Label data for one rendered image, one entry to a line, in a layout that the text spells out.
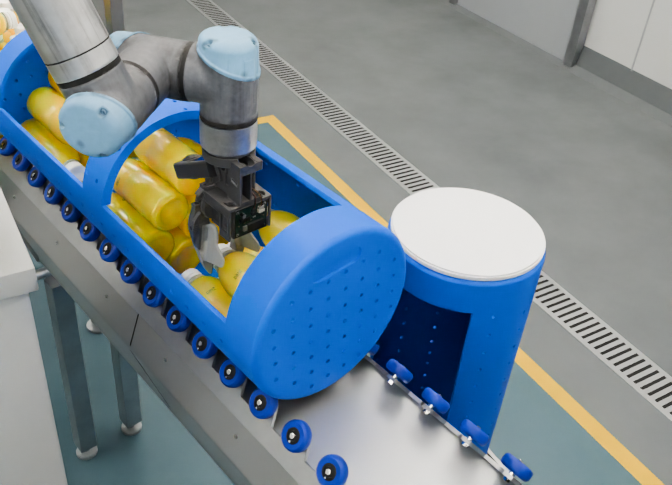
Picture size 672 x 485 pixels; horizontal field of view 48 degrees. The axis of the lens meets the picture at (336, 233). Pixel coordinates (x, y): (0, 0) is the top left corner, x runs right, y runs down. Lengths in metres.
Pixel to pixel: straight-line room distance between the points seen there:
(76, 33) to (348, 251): 0.42
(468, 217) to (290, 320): 0.52
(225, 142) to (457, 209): 0.58
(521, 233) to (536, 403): 1.24
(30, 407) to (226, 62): 0.62
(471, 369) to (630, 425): 1.27
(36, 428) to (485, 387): 0.78
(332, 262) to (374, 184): 2.47
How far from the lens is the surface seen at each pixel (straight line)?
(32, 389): 1.24
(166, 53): 0.97
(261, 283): 0.97
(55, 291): 1.89
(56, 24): 0.85
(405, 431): 1.16
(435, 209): 1.42
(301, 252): 0.96
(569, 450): 2.48
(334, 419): 1.16
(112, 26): 2.20
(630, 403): 2.70
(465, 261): 1.30
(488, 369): 1.44
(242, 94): 0.95
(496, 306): 1.33
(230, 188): 1.02
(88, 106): 0.85
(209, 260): 1.11
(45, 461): 1.36
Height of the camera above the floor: 1.80
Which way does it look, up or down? 35 degrees down
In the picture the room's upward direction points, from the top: 5 degrees clockwise
